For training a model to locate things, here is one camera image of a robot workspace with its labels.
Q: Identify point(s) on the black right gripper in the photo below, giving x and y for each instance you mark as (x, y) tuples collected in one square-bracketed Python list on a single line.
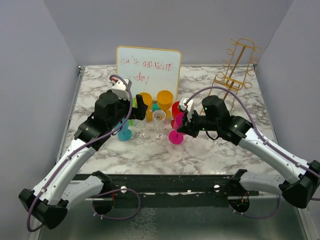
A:
[(189, 129)]

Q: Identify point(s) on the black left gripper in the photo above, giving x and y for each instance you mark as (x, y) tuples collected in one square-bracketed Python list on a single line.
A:
[(139, 112)]

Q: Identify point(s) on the orange plastic wine glass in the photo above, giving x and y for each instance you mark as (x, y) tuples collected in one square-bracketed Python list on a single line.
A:
[(148, 100)]

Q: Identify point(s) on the pink plastic wine glass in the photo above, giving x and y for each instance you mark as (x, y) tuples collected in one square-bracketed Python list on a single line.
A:
[(174, 136)]

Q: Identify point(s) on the red plastic wine glass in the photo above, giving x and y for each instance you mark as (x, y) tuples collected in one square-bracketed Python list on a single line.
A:
[(175, 111)]

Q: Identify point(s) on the yellow plastic wine glass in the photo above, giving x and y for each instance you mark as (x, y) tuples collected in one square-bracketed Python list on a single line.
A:
[(164, 100)]

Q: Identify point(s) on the blue plastic wine glass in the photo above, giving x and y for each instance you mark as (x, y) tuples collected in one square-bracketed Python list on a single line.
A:
[(124, 134)]

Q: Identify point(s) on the green plastic wine glass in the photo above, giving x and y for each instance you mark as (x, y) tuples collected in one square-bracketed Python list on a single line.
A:
[(134, 103)]

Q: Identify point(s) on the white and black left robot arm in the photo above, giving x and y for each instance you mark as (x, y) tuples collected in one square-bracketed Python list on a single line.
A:
[(51, 199)]

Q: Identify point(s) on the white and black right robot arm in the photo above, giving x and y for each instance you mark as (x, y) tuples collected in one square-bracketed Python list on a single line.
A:
[(296, 180)]

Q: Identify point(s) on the teal whiteboard eraser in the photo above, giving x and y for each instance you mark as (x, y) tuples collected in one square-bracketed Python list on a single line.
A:
[(155, 107)]

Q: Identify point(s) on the yellow framed whiteboard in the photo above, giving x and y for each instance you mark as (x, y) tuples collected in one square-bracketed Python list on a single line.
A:
[(150, 70)]

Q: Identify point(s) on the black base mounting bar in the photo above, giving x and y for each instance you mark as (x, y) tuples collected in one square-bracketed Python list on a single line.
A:
[(171, 191)]

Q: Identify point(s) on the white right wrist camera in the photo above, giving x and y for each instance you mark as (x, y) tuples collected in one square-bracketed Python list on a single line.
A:
[(186, 105)]

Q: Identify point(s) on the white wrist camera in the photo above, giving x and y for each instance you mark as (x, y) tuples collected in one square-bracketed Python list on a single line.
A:
[(119, 88), (186, 105)]

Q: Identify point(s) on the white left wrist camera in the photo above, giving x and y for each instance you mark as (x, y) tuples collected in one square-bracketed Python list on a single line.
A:
[(119, 88)]

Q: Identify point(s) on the gold wire wine glass rack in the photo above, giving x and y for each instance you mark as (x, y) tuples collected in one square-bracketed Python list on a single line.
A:
[(237, 71)]

